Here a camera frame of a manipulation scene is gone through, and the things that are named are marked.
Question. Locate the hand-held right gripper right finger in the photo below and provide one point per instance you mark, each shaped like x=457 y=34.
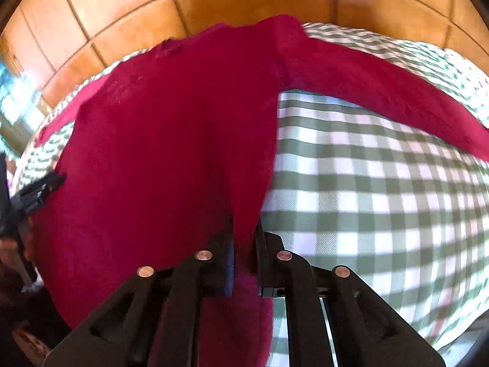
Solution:
x=263 y=262

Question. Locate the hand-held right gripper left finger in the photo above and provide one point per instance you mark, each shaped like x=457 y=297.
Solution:
x=229 y=271

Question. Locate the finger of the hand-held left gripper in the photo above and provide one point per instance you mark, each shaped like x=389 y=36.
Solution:
x=36 y=193

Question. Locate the red knitted sweater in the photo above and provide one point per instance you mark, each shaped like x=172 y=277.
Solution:
x=164 y=141

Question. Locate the bright window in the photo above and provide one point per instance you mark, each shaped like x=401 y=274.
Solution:
x=13 y=95

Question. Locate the green white checked blanket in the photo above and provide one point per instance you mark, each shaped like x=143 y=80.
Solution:
x=363 y=198

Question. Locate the wooden panelled wardrobe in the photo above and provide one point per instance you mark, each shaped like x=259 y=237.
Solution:
x=229 y=0

